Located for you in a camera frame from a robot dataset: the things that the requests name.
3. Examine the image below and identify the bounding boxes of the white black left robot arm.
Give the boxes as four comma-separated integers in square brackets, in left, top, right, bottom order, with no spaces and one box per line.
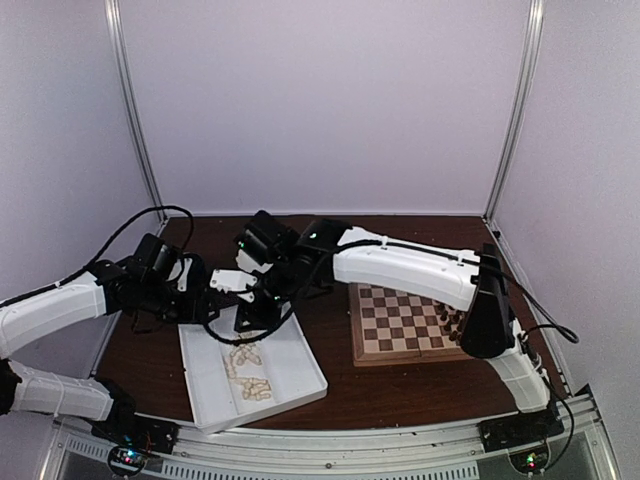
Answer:
[1,234,219,444]

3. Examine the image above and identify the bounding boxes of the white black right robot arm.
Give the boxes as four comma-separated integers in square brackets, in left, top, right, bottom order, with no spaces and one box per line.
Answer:
[121,211,553,442]

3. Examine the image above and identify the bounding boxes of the wooden chess board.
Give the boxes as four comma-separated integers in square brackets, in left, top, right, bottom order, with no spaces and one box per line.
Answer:
[349,284,470,367]

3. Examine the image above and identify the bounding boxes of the pile of white chess pieces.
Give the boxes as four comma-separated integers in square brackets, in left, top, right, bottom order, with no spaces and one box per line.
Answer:
[222,344,273,403]

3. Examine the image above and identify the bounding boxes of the row of dark chess pieces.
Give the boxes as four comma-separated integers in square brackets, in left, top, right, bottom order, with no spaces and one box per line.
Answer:
[434,301,465,346]

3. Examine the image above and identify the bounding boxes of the white compartment tray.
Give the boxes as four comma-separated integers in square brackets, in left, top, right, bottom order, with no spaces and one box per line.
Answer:
[179,317,328,435]

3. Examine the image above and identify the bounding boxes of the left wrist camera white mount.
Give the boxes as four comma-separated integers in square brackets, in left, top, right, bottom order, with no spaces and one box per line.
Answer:
[167,258,192,292]

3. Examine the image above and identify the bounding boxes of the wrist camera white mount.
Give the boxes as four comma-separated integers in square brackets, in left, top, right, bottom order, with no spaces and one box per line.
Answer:
[209,269,258,294]
[167,258,192,292]

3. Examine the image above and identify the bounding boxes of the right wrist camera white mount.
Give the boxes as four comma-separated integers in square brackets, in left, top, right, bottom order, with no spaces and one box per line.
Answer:
[209,269,258,294]

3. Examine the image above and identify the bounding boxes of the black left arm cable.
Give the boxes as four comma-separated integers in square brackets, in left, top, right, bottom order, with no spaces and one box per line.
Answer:
[84,204,196,281]

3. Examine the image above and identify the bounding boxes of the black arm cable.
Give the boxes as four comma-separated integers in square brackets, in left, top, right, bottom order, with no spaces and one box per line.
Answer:
[449,254,584,441]
[84,204,196,281]

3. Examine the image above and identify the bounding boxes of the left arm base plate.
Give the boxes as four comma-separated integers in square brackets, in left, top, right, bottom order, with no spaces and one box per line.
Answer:
[88,415,179,454]

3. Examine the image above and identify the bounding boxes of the right aluminium corner post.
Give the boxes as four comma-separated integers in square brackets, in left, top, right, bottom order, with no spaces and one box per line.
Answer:
[483,0,545,224]

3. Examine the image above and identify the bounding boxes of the aluminium corner post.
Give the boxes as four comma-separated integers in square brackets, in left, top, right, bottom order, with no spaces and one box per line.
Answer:
[104,0,163,207]
[483,0,545,224]

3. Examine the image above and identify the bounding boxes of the left aluminium corner post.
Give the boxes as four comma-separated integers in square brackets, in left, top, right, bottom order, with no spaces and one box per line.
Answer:
[104,0,163,207]

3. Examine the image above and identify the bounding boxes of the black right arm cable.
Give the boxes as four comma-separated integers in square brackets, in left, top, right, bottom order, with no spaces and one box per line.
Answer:
[449,254,584,441]

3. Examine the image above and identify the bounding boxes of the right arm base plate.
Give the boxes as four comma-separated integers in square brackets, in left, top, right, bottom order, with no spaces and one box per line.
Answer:
[478,410,564,453]

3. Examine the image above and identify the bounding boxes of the aluminium front frame rail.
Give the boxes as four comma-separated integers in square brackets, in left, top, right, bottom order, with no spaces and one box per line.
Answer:
[39,384,616,480]

